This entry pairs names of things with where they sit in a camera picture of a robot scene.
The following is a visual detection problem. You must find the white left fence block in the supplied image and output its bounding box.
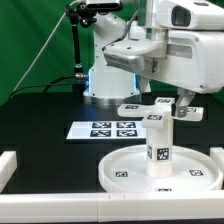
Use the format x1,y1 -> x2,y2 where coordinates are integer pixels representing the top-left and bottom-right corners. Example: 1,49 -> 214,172
0,151 -> 17,193

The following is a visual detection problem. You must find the black camera stand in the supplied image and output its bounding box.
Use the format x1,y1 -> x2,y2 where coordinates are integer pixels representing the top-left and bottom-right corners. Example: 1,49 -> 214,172
65,3 -> 96,94

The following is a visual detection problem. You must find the white cross-shaped table base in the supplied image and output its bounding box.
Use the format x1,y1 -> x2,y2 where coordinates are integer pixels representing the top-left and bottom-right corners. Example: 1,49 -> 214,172
117,97 -> 204,129

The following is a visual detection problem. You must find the black cable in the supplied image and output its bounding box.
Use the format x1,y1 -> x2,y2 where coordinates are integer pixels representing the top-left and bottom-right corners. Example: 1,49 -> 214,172
9,75 -> 88,98

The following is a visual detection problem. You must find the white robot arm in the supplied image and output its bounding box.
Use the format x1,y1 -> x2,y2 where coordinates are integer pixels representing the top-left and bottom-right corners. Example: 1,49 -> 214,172
103,0 -> 224,118

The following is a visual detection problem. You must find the white front fence bar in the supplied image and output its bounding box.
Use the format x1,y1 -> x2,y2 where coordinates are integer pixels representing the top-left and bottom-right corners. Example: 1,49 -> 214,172
0,190 -> 224,223

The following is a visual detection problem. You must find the white cable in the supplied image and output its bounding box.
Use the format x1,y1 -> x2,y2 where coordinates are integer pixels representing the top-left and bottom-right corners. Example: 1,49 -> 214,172
11,0 -> 88,94

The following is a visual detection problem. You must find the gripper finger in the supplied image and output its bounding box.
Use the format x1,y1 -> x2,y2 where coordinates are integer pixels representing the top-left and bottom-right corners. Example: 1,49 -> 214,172
138,76 -> 151,93
175,88 -> 196,118

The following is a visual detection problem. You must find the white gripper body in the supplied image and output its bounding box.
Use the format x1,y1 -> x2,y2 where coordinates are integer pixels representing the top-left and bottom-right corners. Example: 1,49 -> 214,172
104,30 -> 224,94

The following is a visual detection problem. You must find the white round table top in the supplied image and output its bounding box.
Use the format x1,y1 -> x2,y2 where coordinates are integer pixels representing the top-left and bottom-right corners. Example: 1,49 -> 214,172
98,145 -> 223,193

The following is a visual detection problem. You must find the white marker sheet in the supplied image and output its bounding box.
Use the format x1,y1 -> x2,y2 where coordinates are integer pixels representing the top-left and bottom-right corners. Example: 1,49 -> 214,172
66,121 -> 146,140

